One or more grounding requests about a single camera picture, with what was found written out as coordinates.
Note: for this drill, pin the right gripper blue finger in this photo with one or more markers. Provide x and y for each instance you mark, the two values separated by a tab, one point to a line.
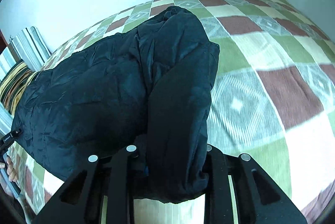
146	171

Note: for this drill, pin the black puffer jacket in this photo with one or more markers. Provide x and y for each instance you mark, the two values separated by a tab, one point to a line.
150	87

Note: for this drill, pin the person's left hand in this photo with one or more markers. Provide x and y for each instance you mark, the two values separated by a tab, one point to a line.
13	176

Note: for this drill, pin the yellow black striped pillow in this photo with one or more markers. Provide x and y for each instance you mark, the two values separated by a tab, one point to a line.
14	84

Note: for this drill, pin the grey white striped pillow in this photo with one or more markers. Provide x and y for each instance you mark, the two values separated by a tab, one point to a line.
28	46

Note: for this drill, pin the dark red wooden headboard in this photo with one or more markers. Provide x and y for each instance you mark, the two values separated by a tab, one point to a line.
3	42

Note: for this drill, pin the checkered patchwork bedspread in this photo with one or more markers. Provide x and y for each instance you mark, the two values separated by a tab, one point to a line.
274	92

